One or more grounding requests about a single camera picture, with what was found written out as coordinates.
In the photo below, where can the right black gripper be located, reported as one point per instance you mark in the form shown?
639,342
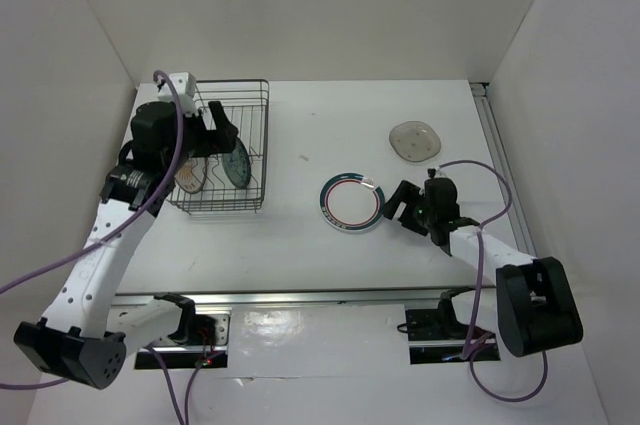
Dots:
410,194

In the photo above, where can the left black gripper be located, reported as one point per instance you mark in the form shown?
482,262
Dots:
219,140

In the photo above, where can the blue patterned plate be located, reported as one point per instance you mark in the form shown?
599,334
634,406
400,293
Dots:
237,166

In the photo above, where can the teal red rimmed plate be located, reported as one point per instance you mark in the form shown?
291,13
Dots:
351,202

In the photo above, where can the orange sunburst plate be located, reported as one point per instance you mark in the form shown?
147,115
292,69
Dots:
191,177

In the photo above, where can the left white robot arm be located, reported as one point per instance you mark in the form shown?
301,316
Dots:
76,339

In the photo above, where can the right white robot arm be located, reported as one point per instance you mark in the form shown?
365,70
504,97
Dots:
529,306

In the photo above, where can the clear grey glass plate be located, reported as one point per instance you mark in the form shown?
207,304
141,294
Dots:
414,141

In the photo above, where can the grey wire dish rack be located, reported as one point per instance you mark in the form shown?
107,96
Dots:
246,104

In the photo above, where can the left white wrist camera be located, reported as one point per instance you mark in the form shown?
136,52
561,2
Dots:
184,84

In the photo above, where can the aluminium rail right side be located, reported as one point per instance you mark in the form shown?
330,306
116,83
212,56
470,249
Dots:
497,150

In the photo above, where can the aluminium rail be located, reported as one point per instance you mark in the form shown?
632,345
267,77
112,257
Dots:
315,297
497,150

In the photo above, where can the aluminium rail front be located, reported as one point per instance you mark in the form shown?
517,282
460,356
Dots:
315,297

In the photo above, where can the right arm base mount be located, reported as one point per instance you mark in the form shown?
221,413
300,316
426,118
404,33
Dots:
434,334

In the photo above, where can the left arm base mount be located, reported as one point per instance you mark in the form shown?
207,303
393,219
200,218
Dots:
206,346

